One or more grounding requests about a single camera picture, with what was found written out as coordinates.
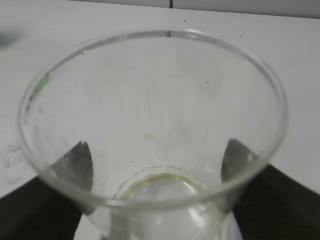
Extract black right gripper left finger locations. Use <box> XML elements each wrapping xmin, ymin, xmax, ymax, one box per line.
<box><xmin>0</xmin><ymin>141</ymin><xmax>93</xmax><ymax>240</ymax></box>

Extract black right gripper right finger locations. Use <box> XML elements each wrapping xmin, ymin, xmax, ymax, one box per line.
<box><xmin>220</xmin><ymin>138</ymin><xmax>320</xmax><ymax>240</ymax></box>

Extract transparent plastic cup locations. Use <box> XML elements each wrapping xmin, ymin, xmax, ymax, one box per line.
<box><xmin>17</xmin><ymin>29</ymin><xmax>288</xmax><ymax>240</ymax></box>

